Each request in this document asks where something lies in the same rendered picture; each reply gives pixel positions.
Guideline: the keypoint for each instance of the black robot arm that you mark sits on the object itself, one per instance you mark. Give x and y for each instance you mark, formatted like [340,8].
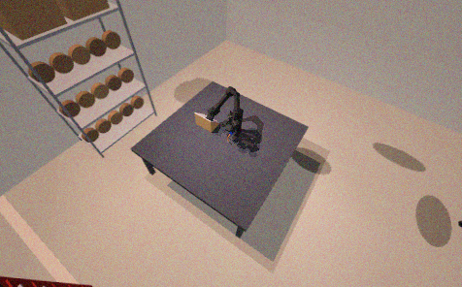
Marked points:
[214,110]

